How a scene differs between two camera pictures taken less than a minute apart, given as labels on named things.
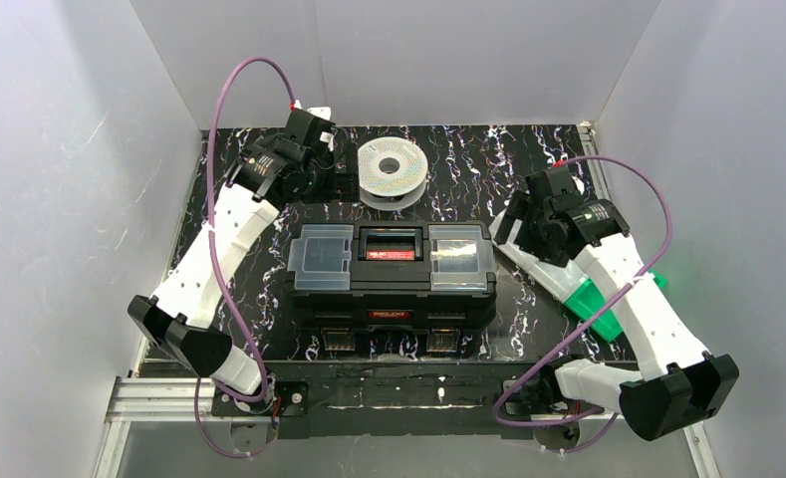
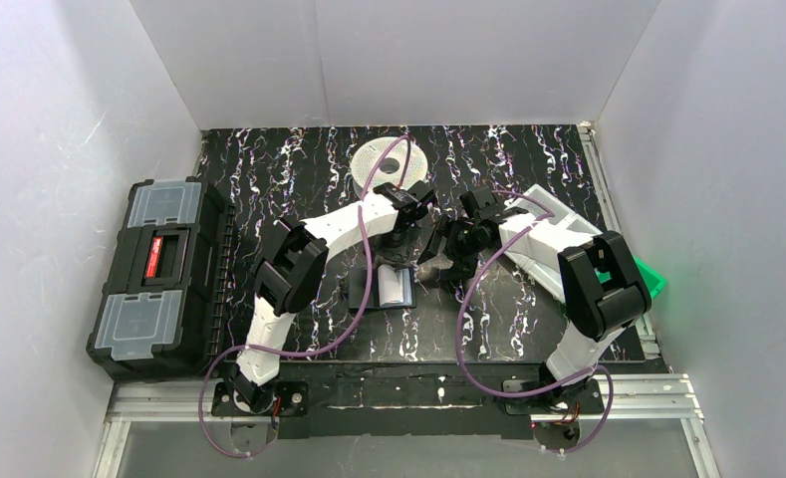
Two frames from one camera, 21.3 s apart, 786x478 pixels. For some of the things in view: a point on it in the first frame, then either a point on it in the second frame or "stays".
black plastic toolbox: [392, 286] -> [160, 310]
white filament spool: [393, 173] stays
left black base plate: [281, 398] stays
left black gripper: [339, 176] -> [400, 239]
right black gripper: [529, 226] -> [446, 243]
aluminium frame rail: [176, 398] stays
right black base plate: [538, 395] stays
